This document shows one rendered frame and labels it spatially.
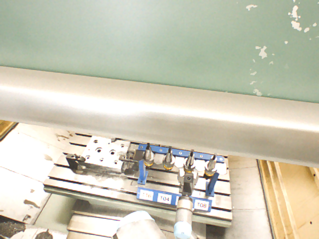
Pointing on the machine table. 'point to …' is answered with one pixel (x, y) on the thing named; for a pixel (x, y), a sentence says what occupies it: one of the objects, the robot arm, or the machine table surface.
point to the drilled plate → (107, 163)
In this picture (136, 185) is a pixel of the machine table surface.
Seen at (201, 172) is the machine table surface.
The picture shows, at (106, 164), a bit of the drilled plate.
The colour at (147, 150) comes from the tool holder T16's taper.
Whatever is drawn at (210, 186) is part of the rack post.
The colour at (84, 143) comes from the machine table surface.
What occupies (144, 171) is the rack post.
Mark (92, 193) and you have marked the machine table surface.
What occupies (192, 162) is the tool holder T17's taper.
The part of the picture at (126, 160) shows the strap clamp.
